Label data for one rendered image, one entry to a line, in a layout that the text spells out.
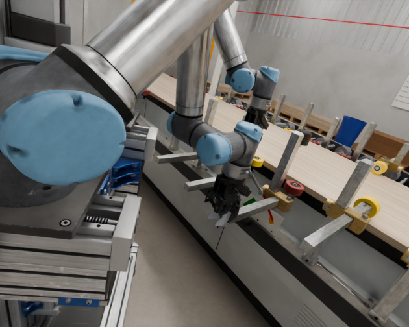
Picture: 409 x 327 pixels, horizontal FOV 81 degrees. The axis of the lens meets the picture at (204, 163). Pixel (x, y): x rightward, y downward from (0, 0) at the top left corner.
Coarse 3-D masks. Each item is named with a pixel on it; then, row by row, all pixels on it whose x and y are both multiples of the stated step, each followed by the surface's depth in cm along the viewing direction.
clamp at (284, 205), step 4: (264, 188) 104; (268, 188) 103; (268, 192) 102; (272, 192) 101; (276, 192) 101; (280, 192) 102; (268, 196) 102; (272, 196) 101; (276, 196) 99; (280, 196) 99; (284, 196) 100; (280, 200) 98; (284, 200) 97; (292, 200) 98; (280, 204) 98; (284, 204) 97; (288, 204) 97; (280, 208) 98; (284, 208) 97; (288, 208) 99
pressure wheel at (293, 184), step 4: (288, 180) 106; (292, 180) 107; (284, 184) 105; (288, 184) 103; (292, 184) 104; (296, 184) 104; (300, 184) 106; (284, 188) 104; (288, 188) 102; (292, 188) 101; (296, 188) 101; (300, 188) 102; (288, 192) 103; (292, 192) 102; (296, 192) 101; (300, 192) 102
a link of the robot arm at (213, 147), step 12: (204, 132) 59; (216, 132) 58; (228, 132) 60; (192, 144) 61; (204, 144) 55; (216, 144) 53; (228, 144) 56; (240, 144) 59; (204, 156) 56; (216, 156) 54; (228, 156) 56; (240, 156) 61
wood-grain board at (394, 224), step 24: (168, 96) 204; (216, 120) 172; (240, 120) 190; (264, 144) 148; (312, 144) 178; (312, 168) 130; (336, 168) 141; (312, 192) 106; (336, 192) 109; (360, 192) 116; (384, 192) 125; (408, 192) 134; (384, 216) 99; (408, 216) 105; (384, 240) 87; (408, 240) 87
